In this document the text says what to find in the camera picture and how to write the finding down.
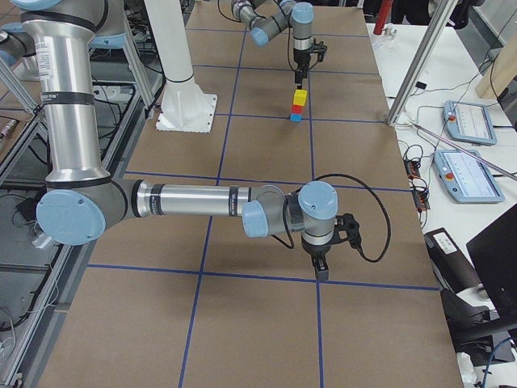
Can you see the black monitor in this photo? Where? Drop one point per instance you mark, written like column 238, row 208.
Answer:
column 493, row 253

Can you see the teach pendant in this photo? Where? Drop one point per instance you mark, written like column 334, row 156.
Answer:
column 466, row 180
column 469, row 122

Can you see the white camera mast with base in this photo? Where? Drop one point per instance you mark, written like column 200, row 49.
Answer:
column 184, row 106

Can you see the lower teach pendant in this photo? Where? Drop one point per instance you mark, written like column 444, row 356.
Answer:
column 466, row 180

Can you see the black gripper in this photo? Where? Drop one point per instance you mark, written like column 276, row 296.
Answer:
column 300, row 59
column 317, row 251

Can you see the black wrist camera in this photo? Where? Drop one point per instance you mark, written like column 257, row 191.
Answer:
column 319, row 49
column 346, row 229

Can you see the red cylinder bottle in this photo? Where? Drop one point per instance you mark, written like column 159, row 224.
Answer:
column 385, row 8

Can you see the aluminium frame post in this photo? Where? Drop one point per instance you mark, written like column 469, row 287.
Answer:
column 438, row 22

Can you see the red cube block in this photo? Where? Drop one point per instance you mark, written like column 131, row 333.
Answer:
column 297, row 109

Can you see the upper teach pendant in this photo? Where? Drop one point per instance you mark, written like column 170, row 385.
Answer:
column 469, row 122

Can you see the black box with label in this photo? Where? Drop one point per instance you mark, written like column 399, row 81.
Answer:
column 453, row 268

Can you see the white power strip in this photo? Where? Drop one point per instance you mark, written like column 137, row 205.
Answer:
column 41, row 240

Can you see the thin metal rod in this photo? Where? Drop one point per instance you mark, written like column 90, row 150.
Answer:
column 480, row 159

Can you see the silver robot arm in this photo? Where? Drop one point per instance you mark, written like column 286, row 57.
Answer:
column 83, row 200
column 298, row 16

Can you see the wooden board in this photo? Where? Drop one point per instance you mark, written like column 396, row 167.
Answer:
column 500, row 74

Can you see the orange electronics board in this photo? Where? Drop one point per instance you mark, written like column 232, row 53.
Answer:
column 412, row 169

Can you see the brown paper table cover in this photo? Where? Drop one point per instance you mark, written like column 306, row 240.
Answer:
column 188, row 301

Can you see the yellow cube block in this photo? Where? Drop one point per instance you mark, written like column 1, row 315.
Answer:
column 300, row 97

